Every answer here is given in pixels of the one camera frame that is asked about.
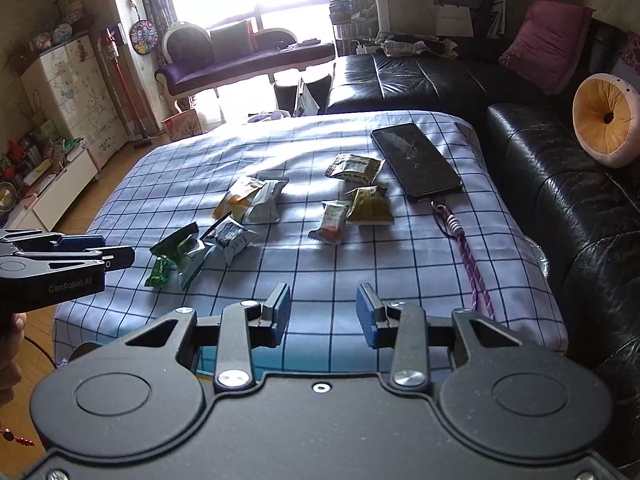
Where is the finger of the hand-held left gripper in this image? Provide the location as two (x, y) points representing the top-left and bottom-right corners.
(0, 230), (107, 252)
(0, 246), (136, 278)

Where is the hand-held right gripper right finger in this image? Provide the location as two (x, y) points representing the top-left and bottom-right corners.
(356, 283), (526, 392)

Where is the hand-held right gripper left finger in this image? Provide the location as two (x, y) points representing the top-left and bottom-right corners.
(107, 282), (292, 394)

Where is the green and white snack packet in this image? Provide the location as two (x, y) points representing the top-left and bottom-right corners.
(151, 222), (211, 289)

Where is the dark and white snack packet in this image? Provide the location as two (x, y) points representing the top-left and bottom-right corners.
(200, 215), (259, 267)

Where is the olive yellow snack packet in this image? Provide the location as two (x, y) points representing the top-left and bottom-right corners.
(345, 186), (395, 225)

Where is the yellow and white snack packet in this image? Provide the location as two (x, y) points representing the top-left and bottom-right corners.
(213, 176), (266, 220)

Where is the brown patterned snack packet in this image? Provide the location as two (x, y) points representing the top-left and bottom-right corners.
(325, 153), (386, 185)

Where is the person's left hand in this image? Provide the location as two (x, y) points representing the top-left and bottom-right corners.
(0, 311), (27, 406)

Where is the small green snack packet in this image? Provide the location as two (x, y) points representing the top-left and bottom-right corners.
(144, 255), (173, 288)

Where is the blue checked tablecloth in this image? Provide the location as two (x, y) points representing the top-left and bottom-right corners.
(54, 110), (569, 377)

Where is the white low cabinet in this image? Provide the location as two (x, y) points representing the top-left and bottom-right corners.
(2, 150), (101, 233)

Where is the white and orange snack packet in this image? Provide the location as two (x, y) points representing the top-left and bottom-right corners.
(307, 200), (351, 246)

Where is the pile of toys and books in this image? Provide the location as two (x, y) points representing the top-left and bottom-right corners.
(0, 119), (85, 188)

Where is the white cartoon cabinet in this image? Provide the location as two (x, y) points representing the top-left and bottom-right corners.
(20, 35), (128, 168)

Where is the brown paper gift bag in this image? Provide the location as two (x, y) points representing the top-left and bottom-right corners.
(161, 107), (203, 143)

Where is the red stick vacuum cleaner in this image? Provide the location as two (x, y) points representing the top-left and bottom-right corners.
(102, 22), (153, 148)

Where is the black smartphone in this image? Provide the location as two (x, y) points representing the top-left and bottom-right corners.
(371, 122), (465, 204)

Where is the black leather stool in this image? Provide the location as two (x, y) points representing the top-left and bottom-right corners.
(304, 74), (333, 112)
(274, 80), (302, 112)

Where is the round colourful dartboard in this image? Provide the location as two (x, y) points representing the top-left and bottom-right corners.
(128, 19), (160, 54)

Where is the purple chaise lounge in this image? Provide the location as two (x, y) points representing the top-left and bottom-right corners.
(154, 21), (337, 102)

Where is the black leather sofa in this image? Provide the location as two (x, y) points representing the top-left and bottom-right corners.
(325, 17), (640, 480)

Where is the dark green cushion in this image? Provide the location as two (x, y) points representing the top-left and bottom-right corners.
(210, 20), (257, 61)

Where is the crumpled checked cloth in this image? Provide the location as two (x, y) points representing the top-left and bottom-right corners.
(375, 30), (458, 59)

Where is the cluttered metal rack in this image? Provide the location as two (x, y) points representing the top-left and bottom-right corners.
(327, 0), (381, 45)

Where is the round orange plush cushion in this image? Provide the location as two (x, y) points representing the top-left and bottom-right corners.
(572, 73), (640, 169)

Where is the white shopping bag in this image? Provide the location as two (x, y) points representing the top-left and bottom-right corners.
(434, 4), (475, 38)

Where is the patterned white pink cushion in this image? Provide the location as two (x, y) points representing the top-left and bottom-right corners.
(607, 31), (640, 96)

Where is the black cable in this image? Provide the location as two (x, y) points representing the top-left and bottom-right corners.
(22, 337), (58, 373)

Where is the purple braided lanyard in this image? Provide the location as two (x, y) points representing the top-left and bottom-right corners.
(432, 200), (497, 321)

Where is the red bead string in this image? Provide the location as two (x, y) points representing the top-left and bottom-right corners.
(0, 429), (37, 450)

